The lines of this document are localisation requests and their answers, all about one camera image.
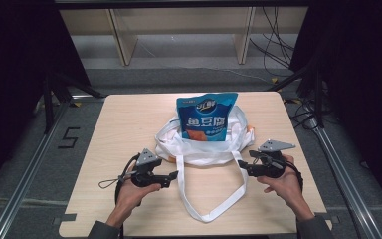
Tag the yellow tape piece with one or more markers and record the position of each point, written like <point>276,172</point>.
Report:
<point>275,80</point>
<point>76,104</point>
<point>291,100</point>

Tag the person's left hand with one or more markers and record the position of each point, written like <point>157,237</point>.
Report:
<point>131,197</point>

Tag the black curtain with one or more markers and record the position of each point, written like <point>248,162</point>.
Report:
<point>364,83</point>
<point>10,83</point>

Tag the long aluminium floor rail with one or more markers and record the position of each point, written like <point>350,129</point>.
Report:
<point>30,169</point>
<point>341,179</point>

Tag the black metal stand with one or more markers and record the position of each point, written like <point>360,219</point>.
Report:
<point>317,96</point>
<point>49,99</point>

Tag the person's right hand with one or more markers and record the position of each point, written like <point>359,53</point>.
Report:
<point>286,187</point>

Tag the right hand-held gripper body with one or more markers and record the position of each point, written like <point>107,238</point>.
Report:
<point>272,162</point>

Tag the blue snack packet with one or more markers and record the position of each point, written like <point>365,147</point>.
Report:
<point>207,116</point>

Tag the white tote bag colourful blobs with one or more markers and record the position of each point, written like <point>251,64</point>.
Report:
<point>199,154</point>

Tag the grey tape strip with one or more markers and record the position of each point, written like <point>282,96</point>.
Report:
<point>67,218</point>

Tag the light wooden furniture frame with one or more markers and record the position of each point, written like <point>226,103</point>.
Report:
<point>126,40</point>

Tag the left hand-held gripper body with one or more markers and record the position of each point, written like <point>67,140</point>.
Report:
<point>146,172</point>

